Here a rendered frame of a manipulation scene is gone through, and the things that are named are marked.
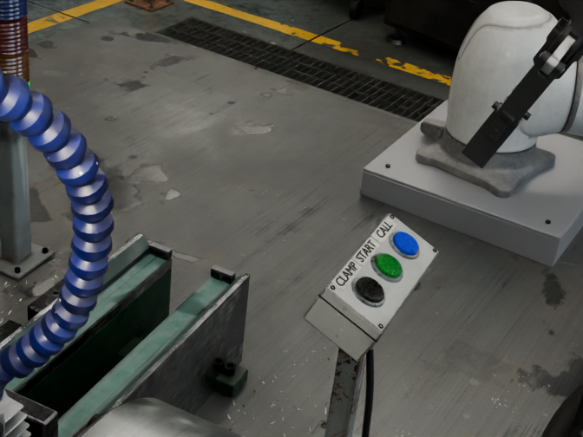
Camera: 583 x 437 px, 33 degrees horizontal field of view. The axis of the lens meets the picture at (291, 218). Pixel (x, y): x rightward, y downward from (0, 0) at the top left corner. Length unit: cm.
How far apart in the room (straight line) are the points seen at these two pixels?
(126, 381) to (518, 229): 74
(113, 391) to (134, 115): 90
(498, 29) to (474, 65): 7
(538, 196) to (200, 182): 55
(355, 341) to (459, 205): 67
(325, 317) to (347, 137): 93
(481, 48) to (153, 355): 76
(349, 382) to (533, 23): 72
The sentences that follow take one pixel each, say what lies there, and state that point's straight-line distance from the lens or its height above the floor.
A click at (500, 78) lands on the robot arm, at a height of 104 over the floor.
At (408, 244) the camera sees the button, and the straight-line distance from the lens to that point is 103.
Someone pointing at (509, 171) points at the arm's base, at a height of 88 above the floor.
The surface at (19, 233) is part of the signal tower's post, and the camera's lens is 141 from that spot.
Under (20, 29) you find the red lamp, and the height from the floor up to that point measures 115.
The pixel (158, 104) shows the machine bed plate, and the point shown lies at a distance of 191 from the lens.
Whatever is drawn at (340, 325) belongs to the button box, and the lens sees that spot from 95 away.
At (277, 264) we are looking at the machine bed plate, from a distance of 146.
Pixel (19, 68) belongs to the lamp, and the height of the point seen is 110.
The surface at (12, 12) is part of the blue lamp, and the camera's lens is 126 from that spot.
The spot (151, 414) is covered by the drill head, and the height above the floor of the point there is 116.
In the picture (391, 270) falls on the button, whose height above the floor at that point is 107.
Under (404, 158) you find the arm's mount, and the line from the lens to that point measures 169.
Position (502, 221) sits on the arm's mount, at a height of 85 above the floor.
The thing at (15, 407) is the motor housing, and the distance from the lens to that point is 83.
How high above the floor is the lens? 161
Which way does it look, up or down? 31 degrees down
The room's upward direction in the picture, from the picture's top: 7 degrees clockwise
